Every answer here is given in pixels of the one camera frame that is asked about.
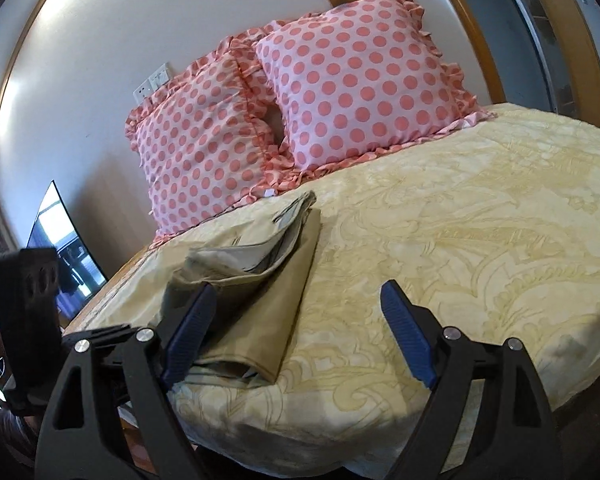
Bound wooden door frame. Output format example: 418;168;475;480
425;0;600;133

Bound bed with yellow patterned cover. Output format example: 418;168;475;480
62;102;600;463

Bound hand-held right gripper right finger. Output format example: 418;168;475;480
380;280;567;480

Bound black flat screen television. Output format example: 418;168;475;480
26;180;109;321

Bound white wall socket panel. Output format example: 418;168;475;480
132;62;171;104

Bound khaki pants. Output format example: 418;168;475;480
164;190;323;387

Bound small pink polka dot pillow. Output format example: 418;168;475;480
125;21;301;251

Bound large pink polka dot pillow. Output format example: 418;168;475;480
254;0;497;181

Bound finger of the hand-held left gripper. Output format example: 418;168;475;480
61;326;133;367

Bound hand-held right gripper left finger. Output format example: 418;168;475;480
34;282;218;480

